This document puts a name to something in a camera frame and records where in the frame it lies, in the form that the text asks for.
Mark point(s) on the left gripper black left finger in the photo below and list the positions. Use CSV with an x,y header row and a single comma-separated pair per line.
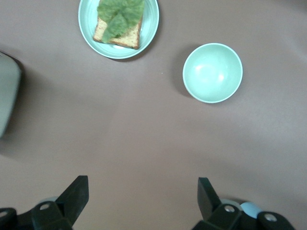
x,y
72,201

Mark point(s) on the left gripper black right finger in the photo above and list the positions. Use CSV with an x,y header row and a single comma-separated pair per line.
x,y
208,203

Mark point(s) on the blue plastic cup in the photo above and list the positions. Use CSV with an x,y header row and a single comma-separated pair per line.
x,y
250,209

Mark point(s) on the pale grey rounded appliance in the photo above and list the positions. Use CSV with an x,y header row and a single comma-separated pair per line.
x,y
8,95

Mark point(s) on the pale green bowl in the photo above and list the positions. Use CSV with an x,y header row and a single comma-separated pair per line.
x,y
212,74

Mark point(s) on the toasted bread slice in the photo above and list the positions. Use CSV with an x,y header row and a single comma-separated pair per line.
x,y
127,39

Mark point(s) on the pale green plate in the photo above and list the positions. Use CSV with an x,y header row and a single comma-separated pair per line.
x,y
148,24

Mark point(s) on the green lettuce leaf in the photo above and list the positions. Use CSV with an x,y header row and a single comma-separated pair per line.
x,y
120,14

